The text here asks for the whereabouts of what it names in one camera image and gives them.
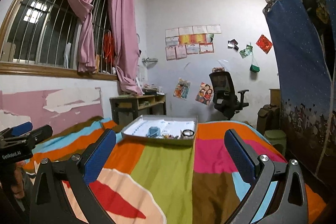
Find left hand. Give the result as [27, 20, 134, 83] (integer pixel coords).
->
[11, 161, 33, 200]

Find green plastic stool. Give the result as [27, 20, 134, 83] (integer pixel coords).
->
[264, 130, 286, 156]

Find brown bag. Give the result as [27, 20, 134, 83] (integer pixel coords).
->
[256, 104, 280, 135]

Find colourful striped blanket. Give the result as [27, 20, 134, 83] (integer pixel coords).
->
[25, 119, 326, 223]

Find wooden desk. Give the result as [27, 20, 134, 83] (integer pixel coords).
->
[109, 94, 167, 125]

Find barred window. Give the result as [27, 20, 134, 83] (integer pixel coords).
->
[1, 0, 117, 81]

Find black office chair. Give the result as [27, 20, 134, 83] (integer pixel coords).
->
[209, 71, 249, 120]

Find light blue watch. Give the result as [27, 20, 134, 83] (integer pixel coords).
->
[146, 126, 161, 138]

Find grey shallow cardboard tray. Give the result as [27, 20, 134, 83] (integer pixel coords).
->
[121, 115, 198, 146]

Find pink curtain right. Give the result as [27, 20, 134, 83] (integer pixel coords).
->
[108, 0, 142, 95]

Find family cartoon poster right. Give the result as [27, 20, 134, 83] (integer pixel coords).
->
[195, 83, 214, 105]

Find green hanging pouch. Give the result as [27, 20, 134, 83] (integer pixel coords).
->
[249, 64, 260, 73]

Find blue starry hanging cloth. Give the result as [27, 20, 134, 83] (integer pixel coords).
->
[263, 0, 335, 184]

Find cartoon poster left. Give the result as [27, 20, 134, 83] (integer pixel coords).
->
[173, 78, 191, 100]

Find red diamond wall paper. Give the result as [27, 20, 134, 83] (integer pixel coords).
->
[256, 35, 273, 54]

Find wall certificates cluster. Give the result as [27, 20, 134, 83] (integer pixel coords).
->
[165, 25, 222, 61]

